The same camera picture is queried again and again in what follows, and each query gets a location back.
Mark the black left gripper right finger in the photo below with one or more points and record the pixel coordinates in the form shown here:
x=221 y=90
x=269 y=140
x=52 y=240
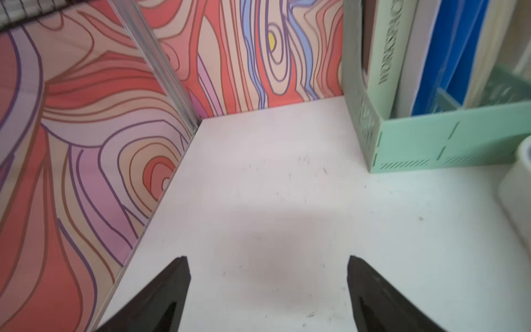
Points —
x=378 y=306

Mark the black wire basket left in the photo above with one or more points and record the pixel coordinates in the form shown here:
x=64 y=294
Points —
x=15 y=13

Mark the blue folder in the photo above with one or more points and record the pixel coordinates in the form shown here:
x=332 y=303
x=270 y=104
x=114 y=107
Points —
x=453 y=28

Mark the aluminium frame post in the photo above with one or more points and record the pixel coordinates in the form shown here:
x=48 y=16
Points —
x=142 y=34

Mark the green spine book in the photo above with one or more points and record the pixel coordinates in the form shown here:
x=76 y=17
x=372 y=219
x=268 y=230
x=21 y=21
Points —
x=386 y=27

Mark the mint green file crate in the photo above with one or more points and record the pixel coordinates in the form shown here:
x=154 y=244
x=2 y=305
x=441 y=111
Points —
x=455 y=137

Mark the white storage tray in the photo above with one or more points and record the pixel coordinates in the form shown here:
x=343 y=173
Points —
x=514 y=193

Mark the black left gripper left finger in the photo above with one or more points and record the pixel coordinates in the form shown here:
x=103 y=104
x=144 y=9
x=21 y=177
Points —
x=157 y=307

